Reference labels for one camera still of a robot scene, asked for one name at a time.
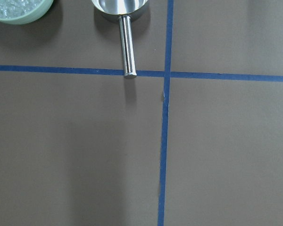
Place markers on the green bowl of ice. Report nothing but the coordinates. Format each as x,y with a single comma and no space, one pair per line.
21,12

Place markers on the steel ice scoop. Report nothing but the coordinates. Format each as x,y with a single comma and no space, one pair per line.
123,12

